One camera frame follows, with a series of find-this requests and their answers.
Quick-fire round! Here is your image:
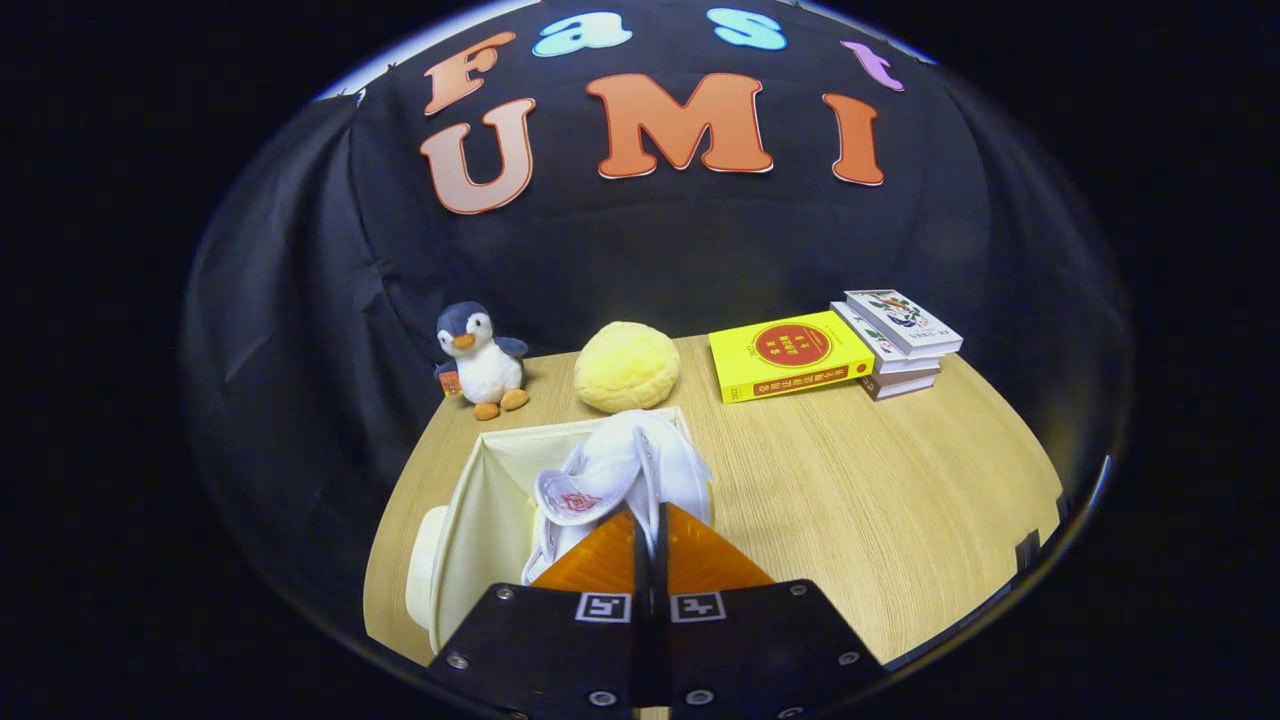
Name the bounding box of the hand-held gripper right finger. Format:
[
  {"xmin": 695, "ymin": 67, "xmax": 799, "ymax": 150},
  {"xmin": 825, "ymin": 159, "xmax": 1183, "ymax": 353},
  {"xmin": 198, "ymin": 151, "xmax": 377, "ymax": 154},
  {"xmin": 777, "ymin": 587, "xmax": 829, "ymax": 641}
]
[{"xmin": 650, "ymin": 502, "xmax": 886, "ymax": 720}]

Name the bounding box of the white floral cover book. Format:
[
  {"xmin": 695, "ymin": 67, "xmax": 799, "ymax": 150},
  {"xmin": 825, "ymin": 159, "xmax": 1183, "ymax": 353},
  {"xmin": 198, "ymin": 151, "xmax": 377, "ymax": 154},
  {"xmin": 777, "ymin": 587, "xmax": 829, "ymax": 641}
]
[{"xmin": 845, "ymin": 289, "xmax": 964, "ymax": 359}]

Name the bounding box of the penguin plush toy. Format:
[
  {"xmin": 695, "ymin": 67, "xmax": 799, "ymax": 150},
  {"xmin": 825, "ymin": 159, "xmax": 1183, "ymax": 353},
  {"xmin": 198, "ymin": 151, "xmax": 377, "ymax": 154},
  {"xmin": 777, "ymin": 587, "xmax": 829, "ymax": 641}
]
[{"xmin": 433, "ymin": 301, "xmax": 531, "ymax": 422}]

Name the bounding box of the yellow book with red circle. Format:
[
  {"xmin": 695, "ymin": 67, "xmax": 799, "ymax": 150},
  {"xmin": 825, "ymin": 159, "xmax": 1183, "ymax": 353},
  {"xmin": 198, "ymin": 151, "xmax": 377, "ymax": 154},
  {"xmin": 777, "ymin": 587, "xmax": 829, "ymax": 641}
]
[{"xmin": 708, "ymin": 310, "xmax": 877, "ymax": 405}]

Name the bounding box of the yellow round plush cushion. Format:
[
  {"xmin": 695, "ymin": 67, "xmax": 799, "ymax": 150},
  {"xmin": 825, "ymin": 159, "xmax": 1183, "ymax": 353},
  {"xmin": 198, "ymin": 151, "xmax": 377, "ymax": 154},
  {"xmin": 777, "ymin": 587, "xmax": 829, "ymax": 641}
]
[{"xmin": 573, "ymin": 321, "xmax": 682, "ymax": 414}]

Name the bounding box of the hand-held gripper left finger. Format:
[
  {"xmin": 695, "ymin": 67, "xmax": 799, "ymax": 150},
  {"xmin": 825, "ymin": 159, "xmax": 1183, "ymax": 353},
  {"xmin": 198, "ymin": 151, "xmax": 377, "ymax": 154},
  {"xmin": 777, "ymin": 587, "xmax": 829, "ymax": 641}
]
[{"xmin": 425, "ymin": 505, "xmax": 651, "ymax": 720}]

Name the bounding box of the beige fabric storage box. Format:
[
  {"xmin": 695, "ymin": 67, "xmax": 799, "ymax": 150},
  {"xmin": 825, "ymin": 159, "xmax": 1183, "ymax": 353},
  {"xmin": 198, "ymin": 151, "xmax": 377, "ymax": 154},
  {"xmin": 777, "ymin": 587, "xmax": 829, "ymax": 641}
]
[{"xmin": 405, "ymin": 405, "xmax": 717, "ymax": 656}]

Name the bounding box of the white canvas shoe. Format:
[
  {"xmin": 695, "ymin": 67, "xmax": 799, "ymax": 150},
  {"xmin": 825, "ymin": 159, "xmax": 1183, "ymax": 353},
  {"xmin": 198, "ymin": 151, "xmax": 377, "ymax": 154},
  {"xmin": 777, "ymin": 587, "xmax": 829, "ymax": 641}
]
[{"xmin": 522, "ymin": 408, "xmax": 715, "ymax": 586}]

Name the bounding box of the black backdrop cloth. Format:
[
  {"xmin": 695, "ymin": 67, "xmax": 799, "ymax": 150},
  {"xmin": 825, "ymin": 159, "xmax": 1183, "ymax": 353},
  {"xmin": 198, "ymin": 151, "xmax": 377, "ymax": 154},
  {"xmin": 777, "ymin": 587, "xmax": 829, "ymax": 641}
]
[{"xmin": 180, "ymin": 0, "xmax": 1136, "ymax": 651}]

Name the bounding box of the white paperback book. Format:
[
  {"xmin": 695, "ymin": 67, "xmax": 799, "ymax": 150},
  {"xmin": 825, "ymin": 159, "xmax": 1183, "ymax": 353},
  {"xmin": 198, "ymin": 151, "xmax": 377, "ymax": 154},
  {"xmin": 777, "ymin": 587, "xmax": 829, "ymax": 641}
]
[{"xmin": 830, "ymin": 300, "xmax": 946, "ymax": 376}]

